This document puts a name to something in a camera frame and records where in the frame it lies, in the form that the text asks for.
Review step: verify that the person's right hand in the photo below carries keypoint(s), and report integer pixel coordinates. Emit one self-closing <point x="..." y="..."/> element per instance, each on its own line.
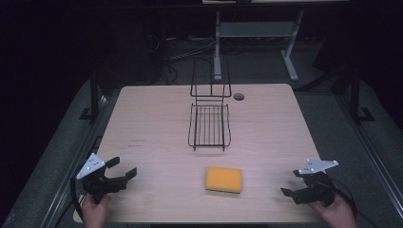
<point x="339" y="215"/>

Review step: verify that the grey metal stand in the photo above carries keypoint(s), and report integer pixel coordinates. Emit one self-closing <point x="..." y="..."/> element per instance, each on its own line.
<point x="253" y="29"/>

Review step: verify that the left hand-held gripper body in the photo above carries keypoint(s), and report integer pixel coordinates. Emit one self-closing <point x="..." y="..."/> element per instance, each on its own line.
<point x="95" y="183"/>

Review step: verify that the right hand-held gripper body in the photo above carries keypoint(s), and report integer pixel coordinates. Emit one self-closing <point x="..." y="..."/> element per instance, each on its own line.
<point x="316" y="190"/>

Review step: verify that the person's left hand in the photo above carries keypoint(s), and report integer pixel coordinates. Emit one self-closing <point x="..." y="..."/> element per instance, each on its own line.
<point x="95" y="213"/>

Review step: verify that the black upright post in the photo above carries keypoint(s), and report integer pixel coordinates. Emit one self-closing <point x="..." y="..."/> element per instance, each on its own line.
<point x="355" y="95"/>
<point x="94" y="95"/>

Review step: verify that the aluminium frame rail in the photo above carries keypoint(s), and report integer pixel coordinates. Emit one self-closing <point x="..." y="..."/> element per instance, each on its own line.
<point x="377" y="158"/>
<point x="72" y="171"/>

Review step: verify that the yellow sponge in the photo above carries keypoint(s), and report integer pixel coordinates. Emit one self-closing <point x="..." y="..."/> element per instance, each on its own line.
<point x="223" y="179"/>

